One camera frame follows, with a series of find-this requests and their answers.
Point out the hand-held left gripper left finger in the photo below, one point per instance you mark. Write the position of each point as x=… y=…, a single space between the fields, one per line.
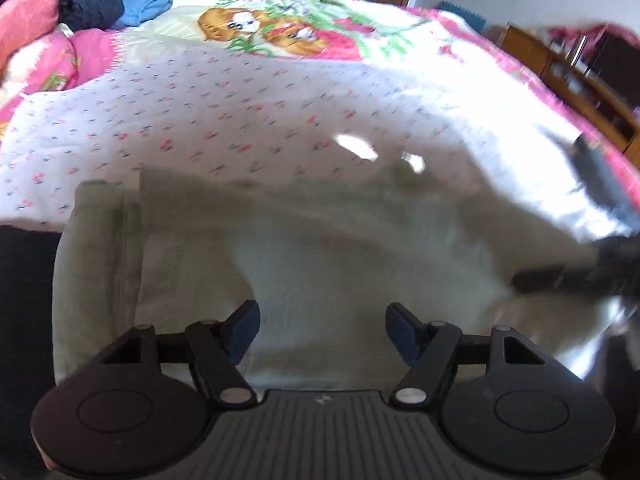
x=243 y=327

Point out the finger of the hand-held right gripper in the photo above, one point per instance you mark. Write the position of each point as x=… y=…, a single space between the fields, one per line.
x=555 y=278

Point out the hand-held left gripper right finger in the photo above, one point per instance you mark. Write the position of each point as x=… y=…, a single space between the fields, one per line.
x=402 y=332

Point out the pale green pants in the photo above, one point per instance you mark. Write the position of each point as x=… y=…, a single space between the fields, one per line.
x=325 y=260

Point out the dark grey cloth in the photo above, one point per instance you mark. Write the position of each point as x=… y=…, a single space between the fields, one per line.
x=597 y=170

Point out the cherry print bedsheet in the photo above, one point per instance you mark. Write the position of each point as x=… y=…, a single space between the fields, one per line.
x=250 y=110

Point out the black folded cloth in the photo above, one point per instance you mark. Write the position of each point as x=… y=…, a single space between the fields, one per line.
x=25 y=335

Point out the wooden side table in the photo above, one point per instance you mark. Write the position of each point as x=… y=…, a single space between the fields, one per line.
x=540 y=60

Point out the steel bottle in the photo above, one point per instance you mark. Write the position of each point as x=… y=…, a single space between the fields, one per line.
x=580 y=50

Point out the magenta cloth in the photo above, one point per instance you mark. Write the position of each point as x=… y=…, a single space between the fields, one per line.
x=600 y=32

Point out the blue foam mat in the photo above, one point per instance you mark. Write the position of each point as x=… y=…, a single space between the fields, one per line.
x=462 y=17

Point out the cartoon bear printed blanket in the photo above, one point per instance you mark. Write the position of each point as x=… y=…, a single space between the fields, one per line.
x=280 y=25

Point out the pink floral quilt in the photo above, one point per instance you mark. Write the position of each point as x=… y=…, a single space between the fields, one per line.
x=75 y=60

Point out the blue folded cloth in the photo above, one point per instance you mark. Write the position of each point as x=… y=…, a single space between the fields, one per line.
x=142 y=7

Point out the navy quilted jacket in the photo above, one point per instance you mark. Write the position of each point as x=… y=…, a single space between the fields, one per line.
x=85 y=2

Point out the pink towel pillow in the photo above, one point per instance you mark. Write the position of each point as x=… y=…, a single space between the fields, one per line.
x=25 y=20

